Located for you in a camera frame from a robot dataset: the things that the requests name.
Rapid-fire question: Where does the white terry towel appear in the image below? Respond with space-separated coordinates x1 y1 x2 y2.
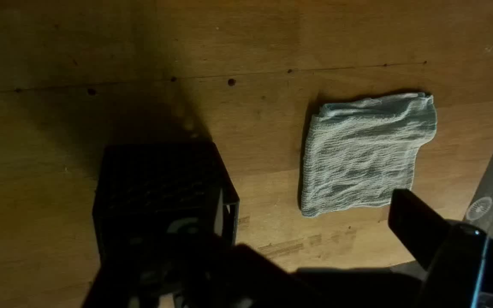
297 91 439 219

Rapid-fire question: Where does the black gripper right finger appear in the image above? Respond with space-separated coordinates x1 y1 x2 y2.
386 188 493 308

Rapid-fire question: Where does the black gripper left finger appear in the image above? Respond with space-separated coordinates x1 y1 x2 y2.
80 216 242 308

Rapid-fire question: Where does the black mesh box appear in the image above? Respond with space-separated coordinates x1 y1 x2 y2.
90 140 241 275

